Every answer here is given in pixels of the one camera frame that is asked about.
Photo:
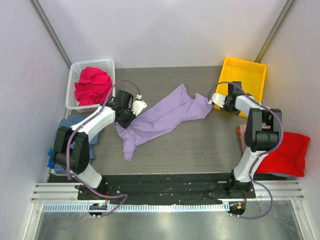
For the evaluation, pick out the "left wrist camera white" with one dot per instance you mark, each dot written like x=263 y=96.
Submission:
x=138 y=105

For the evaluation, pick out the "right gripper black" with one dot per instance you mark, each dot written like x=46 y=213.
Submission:
x=227 y=104

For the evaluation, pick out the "red folded shirt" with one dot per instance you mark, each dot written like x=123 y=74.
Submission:
x=289 y=158

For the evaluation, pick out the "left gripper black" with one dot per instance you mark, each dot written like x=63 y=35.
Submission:
x=127 y=119

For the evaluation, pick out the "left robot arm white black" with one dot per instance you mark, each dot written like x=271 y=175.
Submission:
x=72 y=144

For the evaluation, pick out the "white slotted cable duct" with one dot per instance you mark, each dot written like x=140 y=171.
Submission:
x=96 y=207

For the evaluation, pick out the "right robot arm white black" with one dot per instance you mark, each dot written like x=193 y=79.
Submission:
x=263 y=135

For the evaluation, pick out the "white plastic basket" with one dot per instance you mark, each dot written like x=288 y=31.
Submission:
x=105 y=64

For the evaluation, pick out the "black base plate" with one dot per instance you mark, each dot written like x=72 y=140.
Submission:
x=168 y=189

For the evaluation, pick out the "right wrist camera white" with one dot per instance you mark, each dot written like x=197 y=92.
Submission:
x=217 y=99

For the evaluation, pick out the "pink crumpled shirt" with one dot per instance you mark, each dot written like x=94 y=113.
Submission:
x=93 y=86

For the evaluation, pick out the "yellow plastic tray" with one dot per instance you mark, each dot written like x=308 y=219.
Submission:
x=250 y=74

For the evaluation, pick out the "purple t shirt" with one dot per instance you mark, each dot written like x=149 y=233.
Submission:
x=162 y=119

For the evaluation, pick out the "peach folded shirt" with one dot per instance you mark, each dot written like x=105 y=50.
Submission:
x=241 y=130

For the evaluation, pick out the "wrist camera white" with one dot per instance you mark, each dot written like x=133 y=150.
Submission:
x=217 y=99
x=138 y=105

